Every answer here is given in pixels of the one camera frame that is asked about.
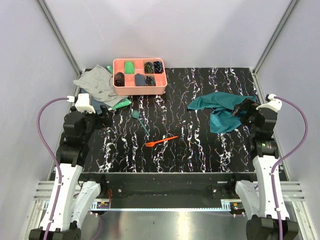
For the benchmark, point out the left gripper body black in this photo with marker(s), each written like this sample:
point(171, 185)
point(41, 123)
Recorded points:
point(103, 121)

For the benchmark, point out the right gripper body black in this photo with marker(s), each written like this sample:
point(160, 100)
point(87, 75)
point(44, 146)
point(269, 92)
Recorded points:
point(249, 106)

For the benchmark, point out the teal plastic spoon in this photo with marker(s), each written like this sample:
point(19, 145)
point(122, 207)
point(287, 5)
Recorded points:
point(136, 115)

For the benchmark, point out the teal cloth napkin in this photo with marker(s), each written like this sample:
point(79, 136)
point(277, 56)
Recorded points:
point(221, 119)

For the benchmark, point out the orange plastic fork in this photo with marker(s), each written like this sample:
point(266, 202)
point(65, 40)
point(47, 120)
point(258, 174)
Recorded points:
point(151, 144)

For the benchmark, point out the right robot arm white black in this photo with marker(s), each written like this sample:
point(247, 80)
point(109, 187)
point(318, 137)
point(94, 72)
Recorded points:
point(264, 205)

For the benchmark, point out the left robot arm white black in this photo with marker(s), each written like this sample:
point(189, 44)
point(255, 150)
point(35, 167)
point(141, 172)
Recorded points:
point(67, 210)

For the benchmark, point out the yellow dark patterned roll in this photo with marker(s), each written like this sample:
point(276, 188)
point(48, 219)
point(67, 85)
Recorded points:
point(148, 68)

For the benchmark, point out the blue dark patterned roll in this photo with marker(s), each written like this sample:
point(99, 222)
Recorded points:
point(158, 67)

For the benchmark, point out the dark blue cloth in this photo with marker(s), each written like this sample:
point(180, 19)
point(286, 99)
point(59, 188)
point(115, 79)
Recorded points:
point(97, 105)

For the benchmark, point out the mint green cloth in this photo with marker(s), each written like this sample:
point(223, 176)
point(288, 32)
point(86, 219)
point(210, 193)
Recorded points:
point(124, 102)

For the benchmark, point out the grey cloth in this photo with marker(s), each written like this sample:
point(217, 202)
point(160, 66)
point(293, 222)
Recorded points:
point(98, 82)

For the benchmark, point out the dark maroon rolled cloth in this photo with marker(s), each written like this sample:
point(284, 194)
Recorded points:
point(119, 79)

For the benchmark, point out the pink divided organizer tray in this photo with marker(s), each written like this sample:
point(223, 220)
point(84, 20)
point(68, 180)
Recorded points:
point(130, 89)

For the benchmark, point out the slate blue rolled cloth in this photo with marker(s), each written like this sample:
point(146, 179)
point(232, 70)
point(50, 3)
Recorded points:
point(140, 80)

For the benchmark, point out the dark patterned rolled cloth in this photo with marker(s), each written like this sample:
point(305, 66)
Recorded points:
point(150, 81)

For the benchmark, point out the green rolled cloth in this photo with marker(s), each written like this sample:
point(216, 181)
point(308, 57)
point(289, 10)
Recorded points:
point(129, 67)

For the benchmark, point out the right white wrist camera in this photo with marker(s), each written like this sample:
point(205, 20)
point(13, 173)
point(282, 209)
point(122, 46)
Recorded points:
point(272, 103)

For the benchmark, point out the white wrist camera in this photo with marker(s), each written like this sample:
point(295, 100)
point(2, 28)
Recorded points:
point(272, 103)
point(82, 103)

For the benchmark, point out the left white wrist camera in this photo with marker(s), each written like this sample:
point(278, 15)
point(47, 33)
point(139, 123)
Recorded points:
point(82, 103)

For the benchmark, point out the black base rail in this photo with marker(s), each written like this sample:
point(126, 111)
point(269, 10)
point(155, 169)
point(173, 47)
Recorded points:
point(168, 190)

